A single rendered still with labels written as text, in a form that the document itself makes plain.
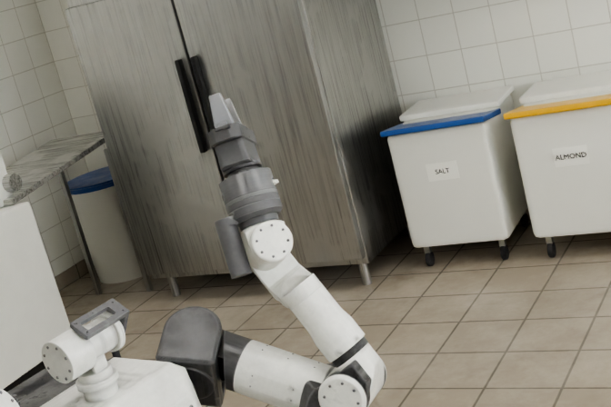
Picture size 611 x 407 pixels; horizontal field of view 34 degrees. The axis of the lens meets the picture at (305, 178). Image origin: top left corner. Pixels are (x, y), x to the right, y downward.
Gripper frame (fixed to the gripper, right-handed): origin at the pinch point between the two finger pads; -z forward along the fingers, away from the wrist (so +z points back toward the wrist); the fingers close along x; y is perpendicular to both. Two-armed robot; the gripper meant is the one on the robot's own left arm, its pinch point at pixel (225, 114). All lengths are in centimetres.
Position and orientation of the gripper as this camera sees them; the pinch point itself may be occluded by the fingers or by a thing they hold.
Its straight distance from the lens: 167.2
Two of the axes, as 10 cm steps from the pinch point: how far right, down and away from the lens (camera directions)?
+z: 3.1, 9.4, -1.8
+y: -9.3, 3.4, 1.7
